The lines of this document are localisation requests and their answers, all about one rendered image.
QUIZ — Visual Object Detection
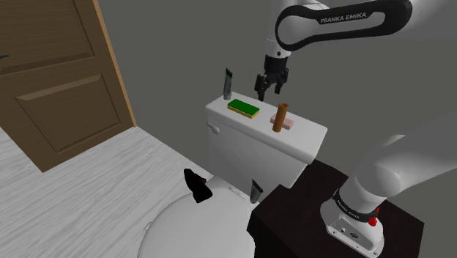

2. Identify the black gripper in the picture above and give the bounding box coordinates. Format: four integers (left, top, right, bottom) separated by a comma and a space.
253, 54, 290, 103

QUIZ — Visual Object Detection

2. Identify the brown cardboard tube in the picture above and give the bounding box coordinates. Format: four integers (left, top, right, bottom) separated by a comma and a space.
272, 103, 289, 133

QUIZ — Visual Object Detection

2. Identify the green and yellow sponge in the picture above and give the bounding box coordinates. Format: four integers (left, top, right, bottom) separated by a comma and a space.
226, 98, 261, 120

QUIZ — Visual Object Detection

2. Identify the pink soap bar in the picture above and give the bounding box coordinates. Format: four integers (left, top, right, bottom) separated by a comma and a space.
270, 113, 295, 130

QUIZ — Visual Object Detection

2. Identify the grey squeeze tube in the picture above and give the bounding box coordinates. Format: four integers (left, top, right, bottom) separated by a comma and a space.
223, 67, 234, 101
249, 178, 264, 204

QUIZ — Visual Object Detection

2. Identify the white toilet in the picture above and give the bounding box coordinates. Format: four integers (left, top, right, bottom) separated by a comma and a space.
136, 92, 328, 258

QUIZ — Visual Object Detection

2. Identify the black shoe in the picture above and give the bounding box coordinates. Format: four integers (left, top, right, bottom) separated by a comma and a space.
183, 168, 214, 204

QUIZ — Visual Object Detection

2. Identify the brown wooden door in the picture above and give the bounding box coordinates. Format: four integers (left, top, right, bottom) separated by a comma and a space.
0, 0, 138, 174

